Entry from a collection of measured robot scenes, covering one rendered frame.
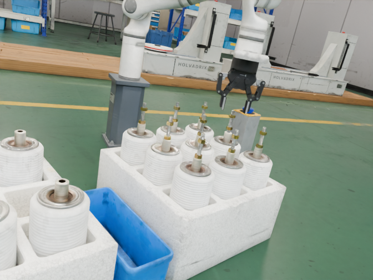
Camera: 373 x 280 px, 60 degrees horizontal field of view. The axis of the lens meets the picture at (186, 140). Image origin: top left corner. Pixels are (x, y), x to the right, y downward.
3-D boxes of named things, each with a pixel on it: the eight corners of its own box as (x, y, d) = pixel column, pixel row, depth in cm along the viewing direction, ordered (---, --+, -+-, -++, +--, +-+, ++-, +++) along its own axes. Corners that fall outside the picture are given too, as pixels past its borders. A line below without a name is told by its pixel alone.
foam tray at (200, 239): (94, 202, 100) (100, 148, 94) (188, 180, 126) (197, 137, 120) (171, 288, 74) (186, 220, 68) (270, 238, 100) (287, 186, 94)
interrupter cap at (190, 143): (185, 149, 88) (186, 146, 88) (184, 139, 95) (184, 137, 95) (212, 153, 89) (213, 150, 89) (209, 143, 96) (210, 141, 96)
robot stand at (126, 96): (101, 136, 152) (108, 72, 142) (131, 137, 158) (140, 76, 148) (107, 149, 140) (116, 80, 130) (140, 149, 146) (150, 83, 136)
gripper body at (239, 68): (258, 57, 95) (250, 89, 98) (230, 51, 94) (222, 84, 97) (264, 60, 88) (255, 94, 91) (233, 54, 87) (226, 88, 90)
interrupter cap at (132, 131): (127, 138, 88) (127, 135, 87) (126, 128, 94) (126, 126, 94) (155, 140, 90) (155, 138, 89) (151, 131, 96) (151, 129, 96)
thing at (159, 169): (130, 210, 87) (139, 148, 82) (149, 196, 96) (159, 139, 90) (160, 224, 84) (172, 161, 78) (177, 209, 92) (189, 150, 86)
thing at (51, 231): (20, 273, 61) (21, 188, 55) (70, 256, 68) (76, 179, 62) (37, 309, 55) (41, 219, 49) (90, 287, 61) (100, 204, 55)
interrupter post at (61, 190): (51, 196, 55) (52, 179, 54) (65, 193, 57) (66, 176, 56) (56, 203, 54) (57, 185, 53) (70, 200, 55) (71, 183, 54)
